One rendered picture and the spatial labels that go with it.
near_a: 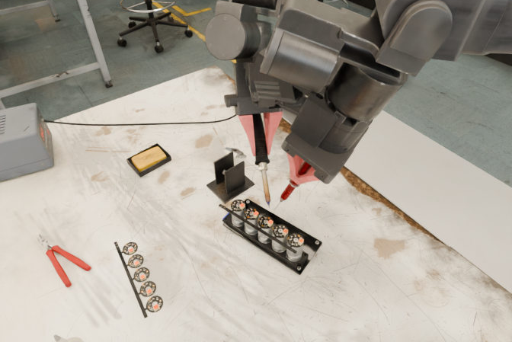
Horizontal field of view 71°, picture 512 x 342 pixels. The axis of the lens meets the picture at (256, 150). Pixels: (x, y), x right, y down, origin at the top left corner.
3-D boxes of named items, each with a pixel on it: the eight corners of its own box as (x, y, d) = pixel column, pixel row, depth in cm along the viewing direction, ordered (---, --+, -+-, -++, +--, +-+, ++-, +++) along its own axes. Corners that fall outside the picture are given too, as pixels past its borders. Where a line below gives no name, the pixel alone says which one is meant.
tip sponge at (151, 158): (158, 147, 79) (157, 142, 78) (171, 160, 76) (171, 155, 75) (127, 163, 75) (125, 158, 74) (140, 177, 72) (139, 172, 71)
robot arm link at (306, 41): (252, 94, 31) (307, -50, 23) (266, 49, 37) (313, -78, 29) (373, 138, 32) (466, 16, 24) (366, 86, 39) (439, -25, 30)
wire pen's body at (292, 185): (286, 203, 51) (317, 161, 43) (276, 196, 51) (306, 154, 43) (291, 196, 52) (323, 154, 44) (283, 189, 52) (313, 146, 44)
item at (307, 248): (222, 227, 64) (222, 223, 63) (247, 202, 68) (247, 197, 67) (299, 277, 57) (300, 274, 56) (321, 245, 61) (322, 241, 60)
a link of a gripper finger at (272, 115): (286, 158, 56) (282, 97, 54) (240, 163, 55) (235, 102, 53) (277, 148, 63) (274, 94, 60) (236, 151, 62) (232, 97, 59)
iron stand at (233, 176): (245, 202, 72) (267, 161, 69) (215, 205, 65) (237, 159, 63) (227, 185, 75) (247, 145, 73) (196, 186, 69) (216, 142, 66)
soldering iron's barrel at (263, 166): (272, 202, 57) (266, 164, 59) (273, 200, 55) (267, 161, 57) (263, 203, 56) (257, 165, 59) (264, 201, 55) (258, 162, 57)
